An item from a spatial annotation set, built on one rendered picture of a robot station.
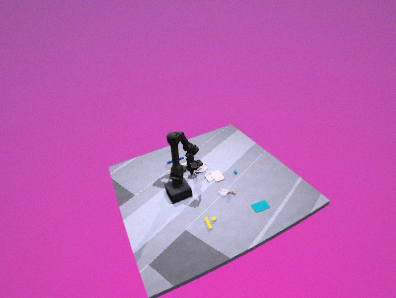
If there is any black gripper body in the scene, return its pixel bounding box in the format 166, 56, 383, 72
183, 159, 203, 173

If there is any cyan flat plate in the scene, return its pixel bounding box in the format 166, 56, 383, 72
251, 200, 270, 213

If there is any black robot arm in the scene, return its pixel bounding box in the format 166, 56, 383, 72
166, 131, 200, 189

